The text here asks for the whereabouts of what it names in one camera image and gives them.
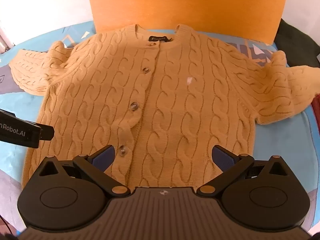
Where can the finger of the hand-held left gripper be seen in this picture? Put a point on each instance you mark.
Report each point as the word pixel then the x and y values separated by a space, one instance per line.
pixel 47 132

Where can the dark green cloth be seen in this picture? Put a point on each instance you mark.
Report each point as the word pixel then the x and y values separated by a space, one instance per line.
pixel 297 45

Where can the orange headboard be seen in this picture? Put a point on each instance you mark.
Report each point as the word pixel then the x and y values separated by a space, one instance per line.
pixel 185 7

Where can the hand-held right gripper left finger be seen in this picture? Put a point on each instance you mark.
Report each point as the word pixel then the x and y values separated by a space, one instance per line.
pixel 104 155

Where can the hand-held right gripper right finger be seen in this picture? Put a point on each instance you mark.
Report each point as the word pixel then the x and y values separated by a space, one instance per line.
pixel 222 156

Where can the blue grey printed bed sheet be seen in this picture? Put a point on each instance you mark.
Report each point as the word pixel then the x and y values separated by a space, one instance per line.
pixel 280 142

